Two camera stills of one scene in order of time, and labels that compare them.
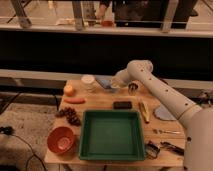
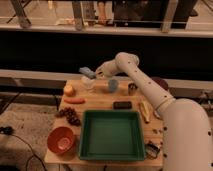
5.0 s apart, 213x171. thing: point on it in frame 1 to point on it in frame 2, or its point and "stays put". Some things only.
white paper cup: [88, 81] stays put
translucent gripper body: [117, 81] to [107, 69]
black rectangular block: [122, 104] stays put
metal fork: [157, 131] stays put
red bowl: [60, 139] stays put
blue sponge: [104, 80] to [87, 72]
